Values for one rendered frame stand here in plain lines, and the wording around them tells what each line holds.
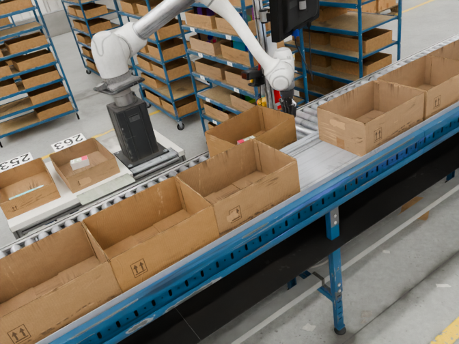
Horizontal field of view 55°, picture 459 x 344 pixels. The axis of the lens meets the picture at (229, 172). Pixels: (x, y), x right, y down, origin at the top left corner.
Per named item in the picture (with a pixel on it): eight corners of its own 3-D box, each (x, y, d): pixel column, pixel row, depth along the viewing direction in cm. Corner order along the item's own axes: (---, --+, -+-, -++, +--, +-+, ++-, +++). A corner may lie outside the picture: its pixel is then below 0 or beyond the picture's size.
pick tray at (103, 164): (98, 151, 278) (93, 136, 273) (121, 172, 249) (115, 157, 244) (54, 169, 266) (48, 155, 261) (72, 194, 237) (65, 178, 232)
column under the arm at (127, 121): (113, 154, 270) (95, 104, 253) (151, 138, 280) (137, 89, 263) (129, 169, 250) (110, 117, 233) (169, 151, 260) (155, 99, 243)
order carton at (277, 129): (261, 130, 262) (257, 104, 254) (298, 143, 241) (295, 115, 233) (210, 159, 244) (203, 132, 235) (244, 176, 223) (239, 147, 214)
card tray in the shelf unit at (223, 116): (205, 113, 404) (203, 103, 398) (231, 101, 416) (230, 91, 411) (229, 125, 373) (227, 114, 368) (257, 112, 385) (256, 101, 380)
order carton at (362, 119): (373, 110, 231) (373, 79, 222) (423, 125, 209) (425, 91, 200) (317, 138, 215) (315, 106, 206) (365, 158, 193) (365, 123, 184)
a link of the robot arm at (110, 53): (95, 80, 235) (80, 39, 224) (108, 68, 250) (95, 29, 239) (123, 76, 231) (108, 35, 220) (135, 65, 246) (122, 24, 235)
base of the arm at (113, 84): (89, 90, 242) (86, 80, 239) (123, 75, 253) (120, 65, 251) (106, 95, 229) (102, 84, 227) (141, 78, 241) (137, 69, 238)
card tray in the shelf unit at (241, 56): (222, 56, 337) (219, 44, 332) (255, 45, 348) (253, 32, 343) (251, 67, 305) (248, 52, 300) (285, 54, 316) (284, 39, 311)
